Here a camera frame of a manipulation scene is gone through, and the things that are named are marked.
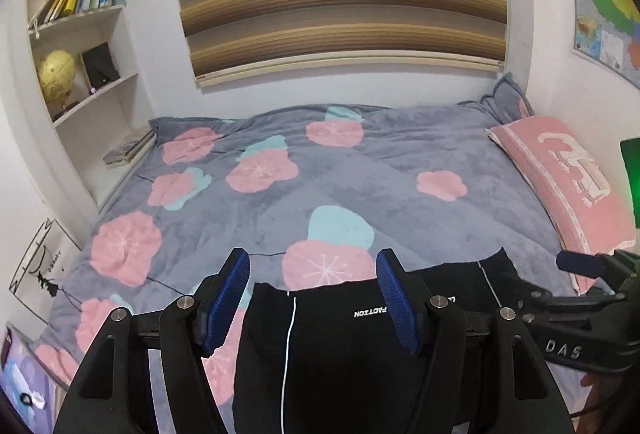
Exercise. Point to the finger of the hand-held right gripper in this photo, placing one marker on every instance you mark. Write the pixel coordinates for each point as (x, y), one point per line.
(560, 299)
(580, 262)

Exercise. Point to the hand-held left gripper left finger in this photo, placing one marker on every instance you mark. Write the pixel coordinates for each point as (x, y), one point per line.
(225, 304)

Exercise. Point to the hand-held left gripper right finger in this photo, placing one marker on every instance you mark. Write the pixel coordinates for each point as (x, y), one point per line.
(397, 304)

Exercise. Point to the black hooded jacket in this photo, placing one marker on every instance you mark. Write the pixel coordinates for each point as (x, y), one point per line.
(325, 354)

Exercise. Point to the person's right hand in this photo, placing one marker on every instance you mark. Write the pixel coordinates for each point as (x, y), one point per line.
(595, 401)

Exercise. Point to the pink pillow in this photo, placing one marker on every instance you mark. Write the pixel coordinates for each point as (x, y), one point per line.
(550, 174)

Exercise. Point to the grey floral blanket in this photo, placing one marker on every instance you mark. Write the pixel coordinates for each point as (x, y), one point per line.
(360, 174)

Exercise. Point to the flat stack of books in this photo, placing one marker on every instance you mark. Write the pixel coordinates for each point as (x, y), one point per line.
(130, 149)

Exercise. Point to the white paper bag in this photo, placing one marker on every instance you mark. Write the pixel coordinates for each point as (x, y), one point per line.
(42, 269)

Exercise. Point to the purple box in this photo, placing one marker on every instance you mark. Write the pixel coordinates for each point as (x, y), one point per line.
(22, 374)

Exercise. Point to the black box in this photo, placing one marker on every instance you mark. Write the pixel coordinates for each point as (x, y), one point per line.
(100, 64)

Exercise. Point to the white bookshelf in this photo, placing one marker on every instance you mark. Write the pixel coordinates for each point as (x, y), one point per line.
(115, 44)

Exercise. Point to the yellow globe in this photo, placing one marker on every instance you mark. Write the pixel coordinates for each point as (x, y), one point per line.
(56, 77)

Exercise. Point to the colourful wall map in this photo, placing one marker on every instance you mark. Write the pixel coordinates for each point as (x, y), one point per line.
(605, 4)

